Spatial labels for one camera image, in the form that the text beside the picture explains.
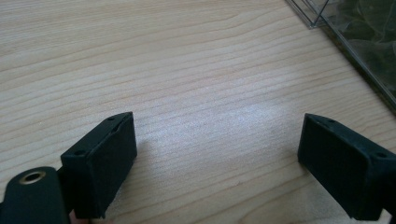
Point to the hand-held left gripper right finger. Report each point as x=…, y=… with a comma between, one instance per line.
x=339, y=161

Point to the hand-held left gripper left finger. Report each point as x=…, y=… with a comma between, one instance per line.
x=99, y=165

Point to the clear plastic container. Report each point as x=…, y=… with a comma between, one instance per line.
x=364, y=37

